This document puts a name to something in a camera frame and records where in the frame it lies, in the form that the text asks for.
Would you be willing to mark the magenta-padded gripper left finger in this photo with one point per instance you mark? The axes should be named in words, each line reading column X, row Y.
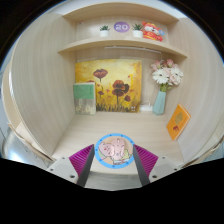
column 80, row 160

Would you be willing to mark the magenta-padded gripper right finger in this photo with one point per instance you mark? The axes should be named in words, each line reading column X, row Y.
column 146, row 160

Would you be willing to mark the pink computer mouse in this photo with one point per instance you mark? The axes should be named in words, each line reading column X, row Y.
column 117, row 150

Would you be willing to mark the round blue-rimmed cartoon mouse pad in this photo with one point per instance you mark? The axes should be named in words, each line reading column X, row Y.
column 101, row 151

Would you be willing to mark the orange-covered book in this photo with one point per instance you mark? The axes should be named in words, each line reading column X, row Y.
column 178, row 121

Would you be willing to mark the pale teal faceted vase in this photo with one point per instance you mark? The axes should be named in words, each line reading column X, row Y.
column 159, row 104

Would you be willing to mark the green-covered book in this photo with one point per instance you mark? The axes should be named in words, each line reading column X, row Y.
column 85, row 98

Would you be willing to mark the yellow poppy flower painting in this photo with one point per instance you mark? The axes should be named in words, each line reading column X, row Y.
column 110, row 83

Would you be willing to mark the white and pink flower bouquet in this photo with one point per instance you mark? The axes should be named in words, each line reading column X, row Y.
column 165, row 75

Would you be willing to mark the white light bar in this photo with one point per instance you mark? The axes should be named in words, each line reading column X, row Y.
column 133, row 48

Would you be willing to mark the wooden shelf unit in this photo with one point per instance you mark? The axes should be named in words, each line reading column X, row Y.
column 120, row 41

